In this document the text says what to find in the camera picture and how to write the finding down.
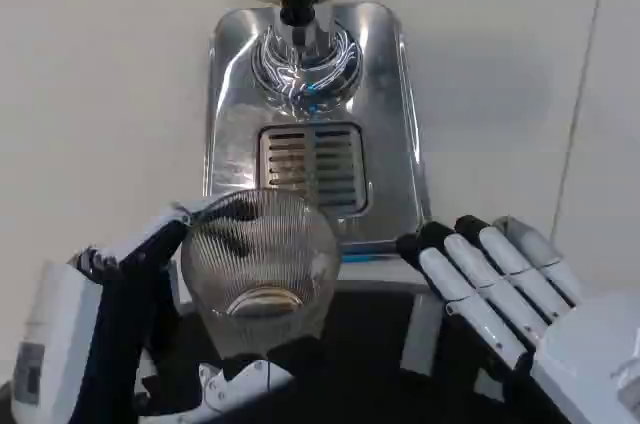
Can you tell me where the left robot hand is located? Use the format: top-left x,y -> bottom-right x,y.
8,196 -> 322,424

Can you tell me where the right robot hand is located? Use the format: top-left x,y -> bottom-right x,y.
396,214 -> 640,424

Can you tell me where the clear ribbed glass cup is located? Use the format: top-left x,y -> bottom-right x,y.
179,188 -> 344,361

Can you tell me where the steel drip tray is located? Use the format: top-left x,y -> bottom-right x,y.
201,1 -> 434,295

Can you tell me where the slotted steel drain grid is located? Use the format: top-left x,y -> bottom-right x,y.
256,121 -> 370,213

